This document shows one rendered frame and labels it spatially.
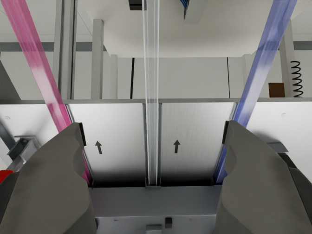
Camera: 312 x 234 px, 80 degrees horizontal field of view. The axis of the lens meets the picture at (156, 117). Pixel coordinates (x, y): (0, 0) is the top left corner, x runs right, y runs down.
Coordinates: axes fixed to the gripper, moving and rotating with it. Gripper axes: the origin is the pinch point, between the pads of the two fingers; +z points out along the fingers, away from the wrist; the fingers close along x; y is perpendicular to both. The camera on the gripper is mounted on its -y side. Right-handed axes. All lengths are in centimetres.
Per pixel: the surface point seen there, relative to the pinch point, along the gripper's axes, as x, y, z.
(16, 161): -17.2, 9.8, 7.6
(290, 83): 45, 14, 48
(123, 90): -31, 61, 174
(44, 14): -89, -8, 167
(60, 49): -23.6, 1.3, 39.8
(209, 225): 8.5, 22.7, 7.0
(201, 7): 14, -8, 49
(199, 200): 6.9, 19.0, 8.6
